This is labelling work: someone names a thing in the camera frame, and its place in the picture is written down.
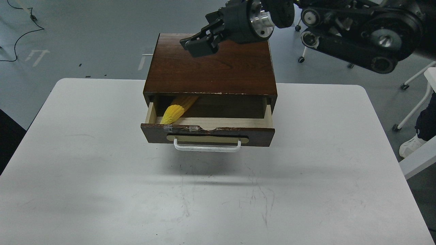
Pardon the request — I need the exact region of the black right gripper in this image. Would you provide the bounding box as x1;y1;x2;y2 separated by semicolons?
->
180;0;275;58

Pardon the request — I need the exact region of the yellow toy corn cob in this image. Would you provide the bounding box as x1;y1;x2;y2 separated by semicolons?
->
160;96;199;125

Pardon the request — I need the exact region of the wooden drawer with white handle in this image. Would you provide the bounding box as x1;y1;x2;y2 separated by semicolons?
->
140;103;275;152

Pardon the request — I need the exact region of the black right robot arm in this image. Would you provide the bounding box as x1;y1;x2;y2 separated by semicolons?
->
180;0;435;74

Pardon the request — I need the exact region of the dark wooden drawer cabinet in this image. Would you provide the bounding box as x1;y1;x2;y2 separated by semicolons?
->
143;33;278;110

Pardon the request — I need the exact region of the white sneaker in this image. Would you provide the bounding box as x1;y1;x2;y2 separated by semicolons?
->
399;134;427;159

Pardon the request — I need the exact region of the black floor cable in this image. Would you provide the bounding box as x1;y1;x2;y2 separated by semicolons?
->
0;0;45;62

